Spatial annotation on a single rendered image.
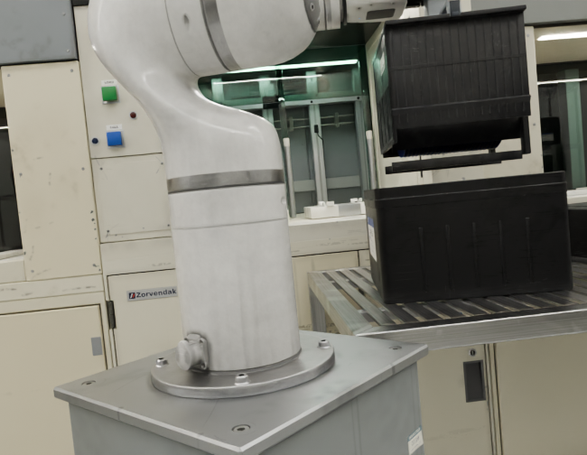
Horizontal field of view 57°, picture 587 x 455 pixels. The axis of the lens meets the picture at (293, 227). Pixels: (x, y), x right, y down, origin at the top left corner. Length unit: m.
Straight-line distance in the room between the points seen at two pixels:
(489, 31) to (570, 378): 0.92
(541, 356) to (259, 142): 1.09
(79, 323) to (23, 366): 0.16
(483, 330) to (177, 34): 0.48
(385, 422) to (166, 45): 0.42
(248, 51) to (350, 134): 1.68
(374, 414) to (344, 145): 1.73
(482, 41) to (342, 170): 1.37
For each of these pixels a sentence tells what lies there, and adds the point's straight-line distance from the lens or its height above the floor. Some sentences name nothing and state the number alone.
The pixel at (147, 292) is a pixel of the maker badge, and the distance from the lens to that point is 1.30.
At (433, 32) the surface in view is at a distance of 0.88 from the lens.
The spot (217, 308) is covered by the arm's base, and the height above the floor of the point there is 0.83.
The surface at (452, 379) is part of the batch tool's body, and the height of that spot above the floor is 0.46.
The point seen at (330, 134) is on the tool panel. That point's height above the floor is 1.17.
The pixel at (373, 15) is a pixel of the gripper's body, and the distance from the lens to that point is 0.99.
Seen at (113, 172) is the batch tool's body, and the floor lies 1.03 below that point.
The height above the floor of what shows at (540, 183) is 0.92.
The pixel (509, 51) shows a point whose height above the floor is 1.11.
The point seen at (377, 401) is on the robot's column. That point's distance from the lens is 0.55.
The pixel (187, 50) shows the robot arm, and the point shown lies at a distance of 0.56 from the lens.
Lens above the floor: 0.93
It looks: 3 degrees down
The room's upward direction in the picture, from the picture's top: 5 degrees counter-clockwise
